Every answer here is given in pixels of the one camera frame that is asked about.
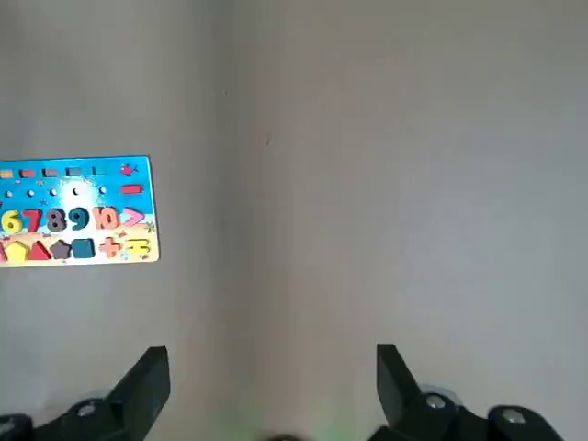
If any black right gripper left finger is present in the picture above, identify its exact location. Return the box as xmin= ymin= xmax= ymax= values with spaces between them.
xmin=0 ymin=346 xmax=172 ymax=441

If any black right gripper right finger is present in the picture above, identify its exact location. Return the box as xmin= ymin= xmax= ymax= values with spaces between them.
xmin=367 ymin=343 xmax=566 ymax=441

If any orange number ten piece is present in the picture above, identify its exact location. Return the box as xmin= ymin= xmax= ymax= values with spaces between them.
xmin=93 ymin=207 xmax=120 ymax=231

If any blue wooden toy board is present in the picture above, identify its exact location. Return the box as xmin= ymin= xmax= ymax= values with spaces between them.
xmin=0 ymin=155 xmax=162 ymax=269

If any yellow sign piece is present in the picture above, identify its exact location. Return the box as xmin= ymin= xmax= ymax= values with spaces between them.
xmin=123 ymin=238 xmax=152 ymax=259

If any orange plus piece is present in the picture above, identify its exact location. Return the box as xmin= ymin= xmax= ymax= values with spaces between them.
xmin=98 ymin=236 xmax=122 ymax=259

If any teal square piece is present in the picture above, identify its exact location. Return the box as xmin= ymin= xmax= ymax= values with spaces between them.
xmin=72 ymin=238 xmax=96 ymax=260

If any purple star piece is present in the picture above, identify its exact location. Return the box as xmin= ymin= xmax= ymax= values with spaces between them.
xmin=49 ymin=238 xmax=74 ymax=261

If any pink greater than piece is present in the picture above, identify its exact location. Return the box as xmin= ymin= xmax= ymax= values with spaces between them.
xmin=120 ymin=208 xmax=146 ymax=229

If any yellow pentagon piece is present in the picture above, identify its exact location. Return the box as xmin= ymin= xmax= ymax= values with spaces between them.
xmin=3 ymin=240 xmax=30 ymax=266

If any teal number nine piece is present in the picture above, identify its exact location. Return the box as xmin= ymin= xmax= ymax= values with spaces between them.
xmin=68 ymin=207 xmax=91 ymax=232

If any purple number eight piece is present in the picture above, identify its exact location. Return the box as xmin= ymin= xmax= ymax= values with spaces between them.
xmin=45 ymin=208 xmax=68 ymax=232

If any red number seven piece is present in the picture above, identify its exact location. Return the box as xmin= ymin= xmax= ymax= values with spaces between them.
xmin=21 ymin=209 xmax=43 ymax=233

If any yellow number six piece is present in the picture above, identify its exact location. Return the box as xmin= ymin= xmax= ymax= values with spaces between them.
xmin=0 ymin=209 xmax=23 ymax=235

